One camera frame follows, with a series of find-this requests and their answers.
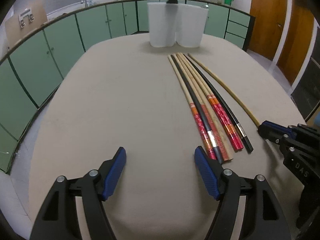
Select green lower kitchen cabinets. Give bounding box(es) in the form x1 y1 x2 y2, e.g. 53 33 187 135
0 0 256 174

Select black plastic spoon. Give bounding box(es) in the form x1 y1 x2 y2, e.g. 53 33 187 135
166 0 178 4

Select tan bamboo chopstick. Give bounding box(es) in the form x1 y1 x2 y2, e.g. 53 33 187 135
174 54 233 161

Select black appliance panel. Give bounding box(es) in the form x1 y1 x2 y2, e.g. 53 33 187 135
291 27 320 121

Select red orange star chopstick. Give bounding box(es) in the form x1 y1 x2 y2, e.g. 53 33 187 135
178 52 245 151

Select black chopstick silver band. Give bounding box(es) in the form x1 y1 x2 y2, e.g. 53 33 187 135
187 54 253 154

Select brown wooden door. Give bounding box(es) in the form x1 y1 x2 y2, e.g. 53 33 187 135
249 0 287 60
277 0 314 85

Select white double utensil holder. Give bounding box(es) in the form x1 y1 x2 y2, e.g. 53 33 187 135
148 2 209 48

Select red striped bamboo chopstick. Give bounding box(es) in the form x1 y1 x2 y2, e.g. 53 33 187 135
170 55 224 163

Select red orange patterned chopstick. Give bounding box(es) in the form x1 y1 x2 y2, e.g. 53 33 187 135
176 52 241 152

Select plain bamboo chopstick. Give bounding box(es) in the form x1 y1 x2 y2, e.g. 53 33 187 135
188 53 261 127

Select brown cardboard board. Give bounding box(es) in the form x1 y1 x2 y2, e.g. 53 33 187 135
5 0 48 48

